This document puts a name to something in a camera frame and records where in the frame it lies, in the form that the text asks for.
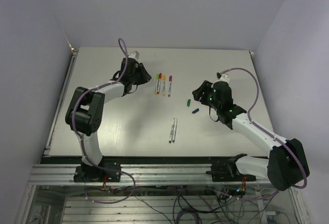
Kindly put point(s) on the light green marker pen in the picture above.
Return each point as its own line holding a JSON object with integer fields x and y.
{"x": 156, "y": 84}

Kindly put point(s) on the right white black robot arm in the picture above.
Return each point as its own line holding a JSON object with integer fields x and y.
{"x": 286, "y": 163}

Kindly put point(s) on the blue marker pen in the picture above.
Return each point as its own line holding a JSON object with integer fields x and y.
{"x": 172, "y": 131}

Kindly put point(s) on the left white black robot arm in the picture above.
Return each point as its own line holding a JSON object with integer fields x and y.
{"x": 84, "y": 115}

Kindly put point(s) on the aluminium extrusion frame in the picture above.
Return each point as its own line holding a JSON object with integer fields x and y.
{"x": 134, "y": 133}

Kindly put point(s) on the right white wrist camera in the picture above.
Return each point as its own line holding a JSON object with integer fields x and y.
{"x": 222, "y": 77}

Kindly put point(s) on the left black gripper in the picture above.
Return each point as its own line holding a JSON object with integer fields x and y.
{"x": 146, "y": 76}

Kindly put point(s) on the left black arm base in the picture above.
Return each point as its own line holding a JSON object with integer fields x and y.
{"x": 86, "y": 173}

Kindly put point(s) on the yellow marker pen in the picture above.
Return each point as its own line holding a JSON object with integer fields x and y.
{"x": 163, "y": 85}

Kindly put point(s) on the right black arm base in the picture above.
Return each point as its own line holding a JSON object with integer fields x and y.
{"x": 223, "y": 171}

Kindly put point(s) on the magenta marker pen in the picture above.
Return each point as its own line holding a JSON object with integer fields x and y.
{"x": 170, "y": 86}

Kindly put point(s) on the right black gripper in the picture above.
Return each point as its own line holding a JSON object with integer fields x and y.
{"x": 202, "y": 91}

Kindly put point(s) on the red marker pen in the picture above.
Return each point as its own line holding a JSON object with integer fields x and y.
{"x": 159, "y": 83}

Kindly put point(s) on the dark green marker pen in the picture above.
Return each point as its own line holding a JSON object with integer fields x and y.
{"x": 174, "y": 129}

